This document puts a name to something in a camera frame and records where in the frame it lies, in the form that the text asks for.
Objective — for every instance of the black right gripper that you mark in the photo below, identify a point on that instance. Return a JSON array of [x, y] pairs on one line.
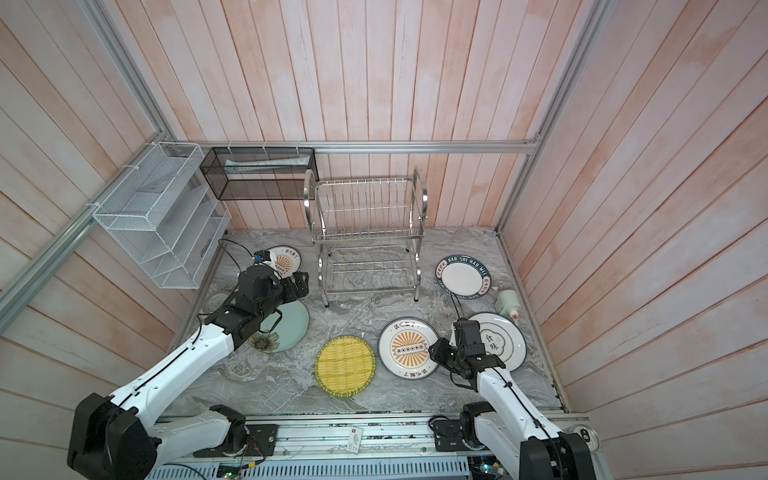
[[438, 351]]

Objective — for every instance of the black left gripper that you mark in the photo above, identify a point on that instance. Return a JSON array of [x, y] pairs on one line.
[[303, 287]]

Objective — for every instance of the large orange sunburst plate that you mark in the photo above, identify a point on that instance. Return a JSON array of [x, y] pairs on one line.
[[403, 348]]

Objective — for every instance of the yellow woven plate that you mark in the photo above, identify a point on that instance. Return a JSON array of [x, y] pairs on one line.
[[345, 366]]

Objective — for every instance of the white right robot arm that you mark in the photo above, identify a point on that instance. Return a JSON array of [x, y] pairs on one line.
[[519, 435]]

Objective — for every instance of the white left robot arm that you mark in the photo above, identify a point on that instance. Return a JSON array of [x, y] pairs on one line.
[[119, 436]]

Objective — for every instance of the steel two-tier dish rack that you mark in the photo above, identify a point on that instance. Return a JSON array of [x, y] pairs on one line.
[[367, 233]]

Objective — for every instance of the small orange sunburst plate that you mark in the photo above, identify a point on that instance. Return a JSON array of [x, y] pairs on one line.
[[285, 260]]

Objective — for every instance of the white plate with cloud outline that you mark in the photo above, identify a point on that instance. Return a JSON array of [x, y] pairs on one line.
[[502, 338]]

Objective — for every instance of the pale green flower plate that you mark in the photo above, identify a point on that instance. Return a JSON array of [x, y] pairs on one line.
[[282, 330]]

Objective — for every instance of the pale green cup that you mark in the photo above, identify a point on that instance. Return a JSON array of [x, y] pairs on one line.
[[508, 304]]

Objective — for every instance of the green rim white plate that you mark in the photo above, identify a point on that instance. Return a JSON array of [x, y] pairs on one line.
[[464, 276]]

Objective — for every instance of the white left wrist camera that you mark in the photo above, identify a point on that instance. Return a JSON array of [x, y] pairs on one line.
[[264, 257]]

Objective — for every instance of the white wire mesh shelf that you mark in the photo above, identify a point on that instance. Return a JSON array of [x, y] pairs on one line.
[[168, 225]]

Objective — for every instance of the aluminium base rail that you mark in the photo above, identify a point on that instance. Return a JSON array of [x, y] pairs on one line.
[[400, 445]]

